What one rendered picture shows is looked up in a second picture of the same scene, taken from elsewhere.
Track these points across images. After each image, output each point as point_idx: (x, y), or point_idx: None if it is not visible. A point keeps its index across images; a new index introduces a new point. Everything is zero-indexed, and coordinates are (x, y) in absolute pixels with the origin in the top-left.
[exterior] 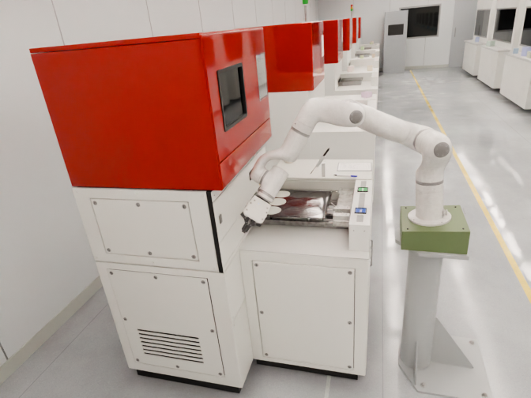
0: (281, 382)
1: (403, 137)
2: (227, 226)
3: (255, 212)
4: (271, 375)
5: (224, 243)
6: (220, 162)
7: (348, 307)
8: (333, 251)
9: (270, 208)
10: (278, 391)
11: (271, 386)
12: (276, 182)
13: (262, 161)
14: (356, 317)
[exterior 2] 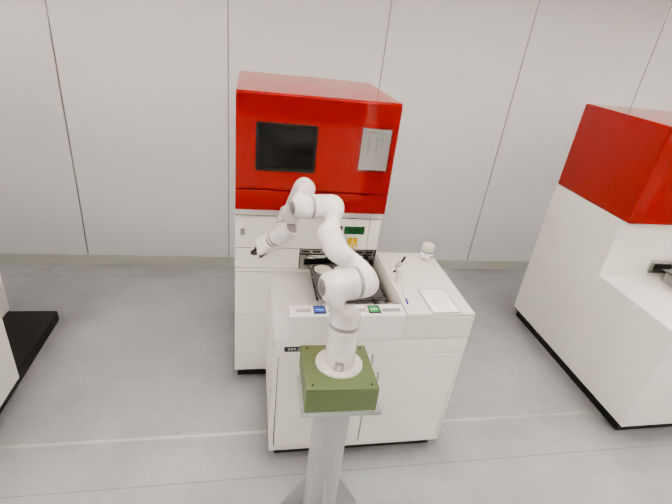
0: (256, 398)
1: (328, 256)
2: (255, 244)
3: (260, 244)
4: (262, 390)
5: (242, 251)
6: (241, 188)
7: (271, 375)
8: (282, 319)
9: (325, 268)
10: (247, 398)
11: (250, 393)
12: (277, 232)
13: (280, 210)
14: (271, 389)
